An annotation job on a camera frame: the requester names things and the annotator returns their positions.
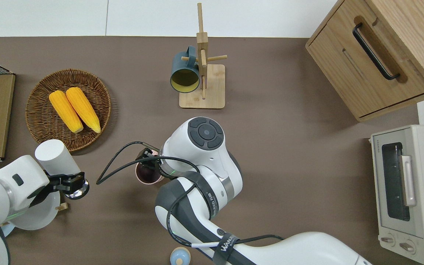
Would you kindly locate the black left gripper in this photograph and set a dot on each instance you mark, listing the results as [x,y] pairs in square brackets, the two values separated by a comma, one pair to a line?
[52,184]

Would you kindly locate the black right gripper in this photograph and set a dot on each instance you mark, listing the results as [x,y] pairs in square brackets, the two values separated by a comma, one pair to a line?
[147,158]

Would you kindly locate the pink mug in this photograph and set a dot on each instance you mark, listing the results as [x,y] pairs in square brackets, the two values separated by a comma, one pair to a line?
[147,177]

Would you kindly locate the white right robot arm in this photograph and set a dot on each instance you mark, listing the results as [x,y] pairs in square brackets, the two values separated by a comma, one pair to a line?
[212,158]

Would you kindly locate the wooden dish rack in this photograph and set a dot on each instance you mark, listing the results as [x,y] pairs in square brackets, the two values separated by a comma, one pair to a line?
[63,207]

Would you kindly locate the grey plate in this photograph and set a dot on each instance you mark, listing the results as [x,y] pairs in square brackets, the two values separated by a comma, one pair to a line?
[41,215]

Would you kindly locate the brown wicker basket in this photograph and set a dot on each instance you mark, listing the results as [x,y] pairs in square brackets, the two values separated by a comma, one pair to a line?
[42,136]

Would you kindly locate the yellow corn cob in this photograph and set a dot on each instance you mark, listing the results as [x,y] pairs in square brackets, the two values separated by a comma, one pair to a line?
[66,111]
[83,109]

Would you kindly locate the light blue plate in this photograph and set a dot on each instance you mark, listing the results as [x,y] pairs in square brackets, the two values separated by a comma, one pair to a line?
[7,230]

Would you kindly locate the wooden mug tree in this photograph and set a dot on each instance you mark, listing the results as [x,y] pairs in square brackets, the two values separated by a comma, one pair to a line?
[206,92]

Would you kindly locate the dark teal mug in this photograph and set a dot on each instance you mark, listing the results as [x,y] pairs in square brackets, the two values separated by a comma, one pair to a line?
[184,70]

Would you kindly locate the brown table mat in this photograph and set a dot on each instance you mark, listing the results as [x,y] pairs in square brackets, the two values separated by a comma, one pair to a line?
[289,165]

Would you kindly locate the wooden drawer cabinet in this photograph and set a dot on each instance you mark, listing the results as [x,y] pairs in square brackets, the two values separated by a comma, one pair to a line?
[344,66]

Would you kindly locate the silver oven knob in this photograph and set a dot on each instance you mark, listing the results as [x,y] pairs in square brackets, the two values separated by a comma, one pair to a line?
[387,240]
[406,246]

